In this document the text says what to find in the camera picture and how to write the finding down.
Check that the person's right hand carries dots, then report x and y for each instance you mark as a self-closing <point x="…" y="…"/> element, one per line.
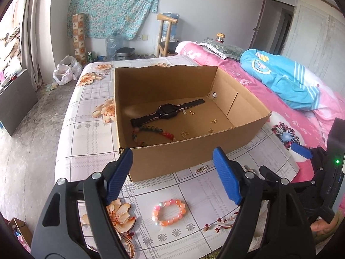
<point x="322" y="226"/>

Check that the black smartwatch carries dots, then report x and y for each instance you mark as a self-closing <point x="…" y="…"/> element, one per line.
<point x="167" y="110"/>

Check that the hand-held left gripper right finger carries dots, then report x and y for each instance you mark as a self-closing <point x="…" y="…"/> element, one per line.
<point x="226" y="175"/>

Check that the grey rice cooker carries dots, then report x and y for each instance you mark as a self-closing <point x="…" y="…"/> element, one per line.
<point x="125" y="54"/>

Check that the pink flowered blanket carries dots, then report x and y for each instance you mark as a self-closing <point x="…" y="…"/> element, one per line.
<point x="256" y="82"/>

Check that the black board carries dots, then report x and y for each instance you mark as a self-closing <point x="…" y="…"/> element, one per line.
<point x="18" y="102"/>

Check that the teal floral wall cloth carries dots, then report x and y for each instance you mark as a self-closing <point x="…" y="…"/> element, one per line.
<point x="116" y="5"/>

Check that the light blue blanket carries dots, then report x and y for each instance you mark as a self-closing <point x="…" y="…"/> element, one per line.
<point x="283" y="78"/>

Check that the white plastic bag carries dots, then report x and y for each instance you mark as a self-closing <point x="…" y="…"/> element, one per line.
<point x="66" y="71"/>

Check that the pale window curtain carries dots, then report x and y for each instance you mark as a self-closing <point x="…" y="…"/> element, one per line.
<point x="35" y="32"/>

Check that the small cardboard carton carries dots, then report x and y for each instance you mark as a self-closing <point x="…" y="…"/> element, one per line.
<point x="23" y="230"/>

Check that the green can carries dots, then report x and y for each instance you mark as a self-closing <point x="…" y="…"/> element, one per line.
<point x="89" y="57"/>

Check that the mushroom figurine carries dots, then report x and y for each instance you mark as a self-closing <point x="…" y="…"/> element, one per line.
<point x="220" y="37"/>

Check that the small gold clasp charm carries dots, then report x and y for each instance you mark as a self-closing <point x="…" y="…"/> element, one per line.
<point x="202" y="169"/>

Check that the patterned paper box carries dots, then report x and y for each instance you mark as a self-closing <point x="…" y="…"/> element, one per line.
<point x="79" y="40"/>

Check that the empty clear water jug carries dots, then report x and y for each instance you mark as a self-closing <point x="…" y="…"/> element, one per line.
<point x="114" y="45"/>

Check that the green patterned pillow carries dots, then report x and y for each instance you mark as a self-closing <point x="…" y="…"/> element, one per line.
<point x="223" y="50"/>

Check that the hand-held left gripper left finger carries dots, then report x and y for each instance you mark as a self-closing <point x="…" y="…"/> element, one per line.
<point x="118" y="175"/>

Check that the gold butterfly pendant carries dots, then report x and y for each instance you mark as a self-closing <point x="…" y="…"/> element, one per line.
<point x="184" y="135"/>

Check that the white wardrobe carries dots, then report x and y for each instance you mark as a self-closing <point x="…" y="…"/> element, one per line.
<point x="310" y="32"/>

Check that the blue water dispenser bottle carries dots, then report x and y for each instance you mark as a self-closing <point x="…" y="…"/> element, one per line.
<point x="171" y="24"/>

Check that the window clutter pile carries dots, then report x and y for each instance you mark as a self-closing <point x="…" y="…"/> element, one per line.
<point x="10" y="56"/>

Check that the brown wooden door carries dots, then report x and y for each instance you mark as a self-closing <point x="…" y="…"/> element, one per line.
<point x="260" y="24"/>

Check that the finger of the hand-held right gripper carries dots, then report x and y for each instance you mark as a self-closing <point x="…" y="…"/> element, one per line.
<point x="269" y="174"/>
<point x="302" y="151"/>

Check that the brown cardboard box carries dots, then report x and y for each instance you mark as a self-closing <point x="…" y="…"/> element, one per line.
<point x="167" y="156"/>

